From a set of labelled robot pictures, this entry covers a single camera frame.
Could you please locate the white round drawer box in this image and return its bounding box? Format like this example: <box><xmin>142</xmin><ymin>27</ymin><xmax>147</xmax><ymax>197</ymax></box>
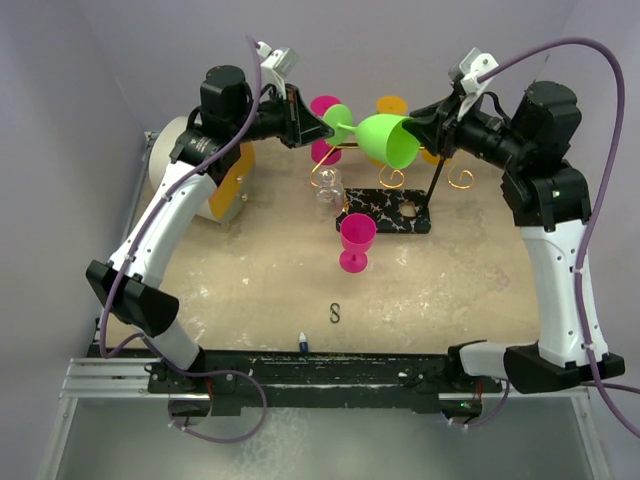
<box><xmin>148</xmin><ymin>116</ymin><xmax>256</xmax><ymax>224</ymax></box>

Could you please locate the green wine glass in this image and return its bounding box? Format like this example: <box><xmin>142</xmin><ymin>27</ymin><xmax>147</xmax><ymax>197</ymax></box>
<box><xmin>322</xmin><ymin>104</ymin><xmax>420</xmax><ymax>170</ymax></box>

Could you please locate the black marble rack base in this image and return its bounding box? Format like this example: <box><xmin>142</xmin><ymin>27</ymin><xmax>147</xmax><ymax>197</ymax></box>
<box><xmin>336</xmin><ymin>188</ymin><xmax>431</xmax><ymax>234</ymax></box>

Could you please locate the pink wine glass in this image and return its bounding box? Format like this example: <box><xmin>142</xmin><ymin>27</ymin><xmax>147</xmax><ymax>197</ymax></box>
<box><xmin>311</xmin><ymin>95</ymin><xmax>341</xmax><ymax>166</ymax></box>
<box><xmin>339</xmin><ymin>213</ymin><xmax>377</xmax><ymax>274</ymax></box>

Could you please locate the orange wine glass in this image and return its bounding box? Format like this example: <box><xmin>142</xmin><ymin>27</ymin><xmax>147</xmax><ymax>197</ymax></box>
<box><xmin>421</xmin><ymin>149</ymin><xmax>441</xmax><ymax>166</ymax></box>
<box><xmin>368</xmin><ymin>95</ymin><xmax>415</xmax><ymax>169</ymax></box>

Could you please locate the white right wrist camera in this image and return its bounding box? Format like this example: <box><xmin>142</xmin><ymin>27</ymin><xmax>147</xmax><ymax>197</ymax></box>
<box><xmin>449</xmin><ymin>47</ymin><xmax>499</xmax><ymax>121</ymax></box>

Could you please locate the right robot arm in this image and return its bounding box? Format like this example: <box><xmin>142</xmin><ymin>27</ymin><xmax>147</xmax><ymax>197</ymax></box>
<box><xmin>403</xmin><ymin>81</ymin><xmax>625</xmax><ymax>394</ymax></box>

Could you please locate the orange wine glass front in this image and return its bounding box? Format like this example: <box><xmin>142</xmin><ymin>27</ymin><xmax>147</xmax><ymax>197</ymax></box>
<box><xmin>421</xmin><ymin>149</ymin><xmax>441</xmax><ymax>166</ymax></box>

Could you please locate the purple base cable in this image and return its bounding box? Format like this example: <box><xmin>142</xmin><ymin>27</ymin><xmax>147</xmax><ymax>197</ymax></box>
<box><xmin>166</xmin><ymin>367</ymin><xmax>270</xmax><ymax>443</ymax></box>

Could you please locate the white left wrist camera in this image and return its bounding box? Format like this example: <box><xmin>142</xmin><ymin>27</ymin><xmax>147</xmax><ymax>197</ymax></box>
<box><xmin>256</xmin><ymin>41</ymin><xmax>299</xmax><ymax>97</ymax></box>

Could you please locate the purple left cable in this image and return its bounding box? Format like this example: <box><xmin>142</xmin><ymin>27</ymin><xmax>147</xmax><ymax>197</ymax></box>
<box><xmin>98</xmin><ymin>34</ymin><xmax>264</xmax><ymax>359</ymax></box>

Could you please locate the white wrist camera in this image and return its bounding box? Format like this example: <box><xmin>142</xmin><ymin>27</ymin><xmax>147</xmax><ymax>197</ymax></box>
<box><xmin>449</xmin><ymin>47</ymin><xmax>499</xmax><ymax>121</ymax></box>
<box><xmin>256</xmin><ymin>41</ymin><xmax>299</xmax><ymax>97</ymax></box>

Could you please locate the gold wire wine glass rack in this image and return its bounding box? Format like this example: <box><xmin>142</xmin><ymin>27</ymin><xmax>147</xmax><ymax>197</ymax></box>
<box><xmin>309</xmin><ymin>143</ymin><xmax>475</xmax><ymax>190</ymax></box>

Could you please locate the aluminium frame rail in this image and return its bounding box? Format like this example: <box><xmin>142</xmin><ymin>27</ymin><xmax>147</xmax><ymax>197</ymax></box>
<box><xmin>60</xmin><ymin>358</ymin><xmax>149</xmax><ymax>399</ymax></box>

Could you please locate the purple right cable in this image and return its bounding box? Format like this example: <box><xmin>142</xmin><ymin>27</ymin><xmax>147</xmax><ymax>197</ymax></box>
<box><xmin>477</xmin><ymin>37</ymin><xmax>640</xmax><ymax>436</ymax></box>

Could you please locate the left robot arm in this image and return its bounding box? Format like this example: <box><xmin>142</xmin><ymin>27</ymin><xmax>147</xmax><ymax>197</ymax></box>
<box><xmin>86</xmin><ymin>65</ymin><xmax>333</xmax><ymax>392</ymax></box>

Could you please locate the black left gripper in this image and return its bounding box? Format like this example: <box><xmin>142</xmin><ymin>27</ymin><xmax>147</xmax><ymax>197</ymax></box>
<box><xmin>230</xmin><ymin>84</ymin><xmax>334</xmax><ymax>149</ymax></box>

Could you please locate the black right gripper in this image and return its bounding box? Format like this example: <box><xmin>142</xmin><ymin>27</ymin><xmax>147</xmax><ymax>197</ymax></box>
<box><xmin>403</xmin><ymin>86</ymin><xmax>531</xmax><ymax>171</ymax></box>

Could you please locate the small white dropper bottle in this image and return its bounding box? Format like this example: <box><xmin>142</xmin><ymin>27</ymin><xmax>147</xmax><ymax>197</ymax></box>
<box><xmin>299</xmin><ymin>332</ymin><xmax>309</xmax><ymax>354</ymax></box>

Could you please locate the clear glass cup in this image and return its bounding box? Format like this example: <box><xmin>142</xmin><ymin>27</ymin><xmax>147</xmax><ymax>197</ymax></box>
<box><xmin>310</xmin><ymin>166</ymin><xmax>345</xmax><ymax>214</ymax></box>

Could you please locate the black S hook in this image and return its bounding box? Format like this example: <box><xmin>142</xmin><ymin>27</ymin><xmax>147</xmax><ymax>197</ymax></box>
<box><xmin>329</xmin><ymin>302</ymin><xmax>341</xmax><ymax>324</ymax></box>

